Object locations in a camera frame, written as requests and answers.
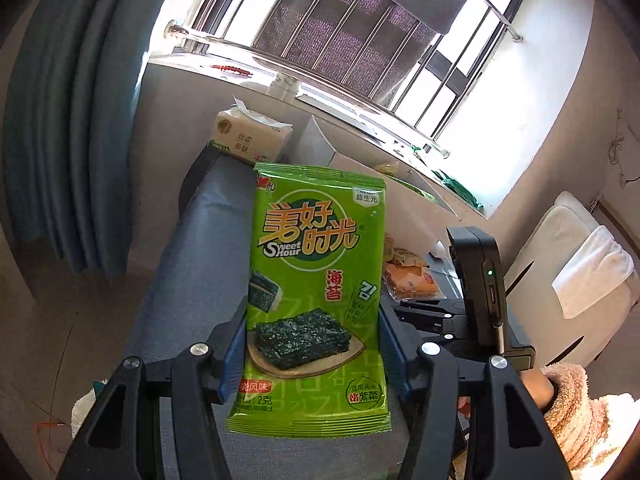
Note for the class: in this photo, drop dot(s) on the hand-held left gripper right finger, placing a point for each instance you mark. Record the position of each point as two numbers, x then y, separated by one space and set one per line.
395 355

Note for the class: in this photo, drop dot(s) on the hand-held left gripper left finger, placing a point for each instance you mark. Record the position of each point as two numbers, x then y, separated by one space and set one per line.
232 360

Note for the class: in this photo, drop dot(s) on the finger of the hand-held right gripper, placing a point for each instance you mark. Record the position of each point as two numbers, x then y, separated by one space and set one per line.
425 308

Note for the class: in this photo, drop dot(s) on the white cardboard box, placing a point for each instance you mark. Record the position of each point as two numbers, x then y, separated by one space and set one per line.
425 220

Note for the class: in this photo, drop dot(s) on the green seaweed snack packet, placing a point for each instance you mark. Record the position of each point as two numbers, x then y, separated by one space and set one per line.
310 260

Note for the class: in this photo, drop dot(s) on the orange snack packet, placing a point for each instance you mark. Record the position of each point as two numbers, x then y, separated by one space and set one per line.
412 282

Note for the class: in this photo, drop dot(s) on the white folding lounge chair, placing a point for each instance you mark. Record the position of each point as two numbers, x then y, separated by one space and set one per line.
545 240

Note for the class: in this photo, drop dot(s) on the green plastic packet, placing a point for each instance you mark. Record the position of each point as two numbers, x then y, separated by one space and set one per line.
462 192

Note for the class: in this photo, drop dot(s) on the white towel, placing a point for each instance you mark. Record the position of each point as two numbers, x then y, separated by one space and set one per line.
590 270

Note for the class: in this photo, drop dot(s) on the white floor cloth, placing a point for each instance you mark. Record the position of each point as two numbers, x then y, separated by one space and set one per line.
82 410

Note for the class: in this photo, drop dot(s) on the white tissue pack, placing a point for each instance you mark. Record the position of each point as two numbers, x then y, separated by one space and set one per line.
250 135

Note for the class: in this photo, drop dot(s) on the small white cup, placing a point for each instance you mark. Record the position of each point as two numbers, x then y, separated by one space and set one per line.
282 87

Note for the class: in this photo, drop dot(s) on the blue grey curtain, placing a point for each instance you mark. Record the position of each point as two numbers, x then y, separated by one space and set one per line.
75 135

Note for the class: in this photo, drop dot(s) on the grey hanging cloth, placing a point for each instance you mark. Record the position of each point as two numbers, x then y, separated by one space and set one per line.
350 25

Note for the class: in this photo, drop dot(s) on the red beaded item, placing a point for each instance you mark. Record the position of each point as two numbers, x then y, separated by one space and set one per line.
230 68

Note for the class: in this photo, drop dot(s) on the dark window frame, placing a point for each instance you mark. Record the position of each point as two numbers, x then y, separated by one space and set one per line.
452 67

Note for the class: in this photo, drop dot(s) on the metal window guard rail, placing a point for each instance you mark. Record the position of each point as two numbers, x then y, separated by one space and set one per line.
175 28

